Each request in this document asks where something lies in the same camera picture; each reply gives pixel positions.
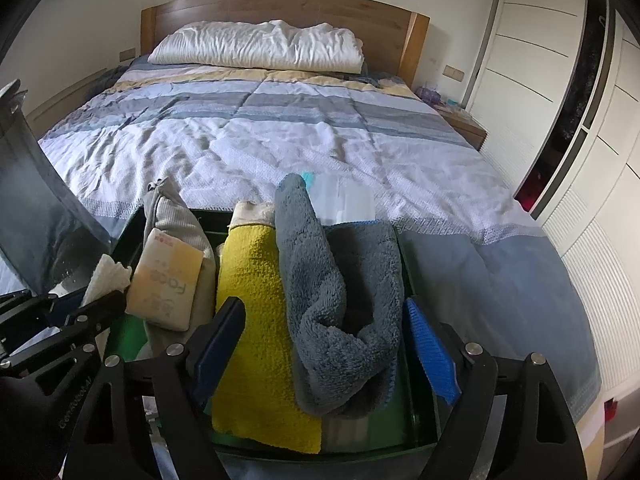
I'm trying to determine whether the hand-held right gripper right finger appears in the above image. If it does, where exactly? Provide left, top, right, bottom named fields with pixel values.
left=404, top=296, right=586, bottom=480

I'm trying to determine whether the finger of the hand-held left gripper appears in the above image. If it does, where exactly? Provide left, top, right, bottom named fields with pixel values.
left=0, top=289, right=86, bottom=346
left=0, top=290, right=128, bottom=381

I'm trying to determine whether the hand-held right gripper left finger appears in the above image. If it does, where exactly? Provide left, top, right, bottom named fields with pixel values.
left=65, top=296, right=247, bottom=480

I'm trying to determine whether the white cloth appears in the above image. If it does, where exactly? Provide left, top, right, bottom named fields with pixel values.
left=80, top=254, right=133, bottom=308

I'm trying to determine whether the green tray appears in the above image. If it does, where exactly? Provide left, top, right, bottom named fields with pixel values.
left=102, top=205, right=451, bottom=461

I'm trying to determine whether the yellow towel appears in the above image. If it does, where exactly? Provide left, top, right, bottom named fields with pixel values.
left=210, top=201, right=323, bottom=455

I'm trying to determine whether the tissue pack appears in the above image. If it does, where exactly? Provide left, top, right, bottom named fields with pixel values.
left=125, top=227, right=205, bottom=332

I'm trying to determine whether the grey plush towel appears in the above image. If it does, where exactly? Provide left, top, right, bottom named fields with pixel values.
left=274, top=172, right=406, bottom=420

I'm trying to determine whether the grey fabric pouch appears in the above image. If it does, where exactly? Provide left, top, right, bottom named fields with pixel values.
left=142, top=178, right=218, bottom=331

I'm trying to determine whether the clear zip bag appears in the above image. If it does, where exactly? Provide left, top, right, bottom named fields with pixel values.
left=300, top=171, right=377, bottom=453

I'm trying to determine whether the grey glass pitcher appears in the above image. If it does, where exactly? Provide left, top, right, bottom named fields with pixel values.
left=0, top=79, right=113, bottom=297

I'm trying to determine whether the red cloth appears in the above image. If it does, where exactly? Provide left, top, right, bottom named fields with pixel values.
left=515, top=170, right=545, bottom=213

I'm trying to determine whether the white radiator cover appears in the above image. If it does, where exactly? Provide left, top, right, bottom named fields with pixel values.
left=25, top=67, right=121, bottom=136

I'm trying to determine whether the wooden nightstand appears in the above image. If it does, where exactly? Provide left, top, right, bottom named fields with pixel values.
left=440, top=107, right=488, bottom=152

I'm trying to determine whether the white wardrobe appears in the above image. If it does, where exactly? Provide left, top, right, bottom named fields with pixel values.
left=460, top=0, right=640, bottom=461

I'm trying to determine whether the striped quilt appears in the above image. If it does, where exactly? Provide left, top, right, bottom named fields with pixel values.
left=0, top=52, right=603, bottom=426

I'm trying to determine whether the white pillow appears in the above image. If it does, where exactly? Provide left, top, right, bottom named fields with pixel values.
left=147, top=20, right=365, bottom=75

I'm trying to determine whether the wooden bed headboard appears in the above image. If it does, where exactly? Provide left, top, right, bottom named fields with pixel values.
left=140, top=0, right=431, bottom=92

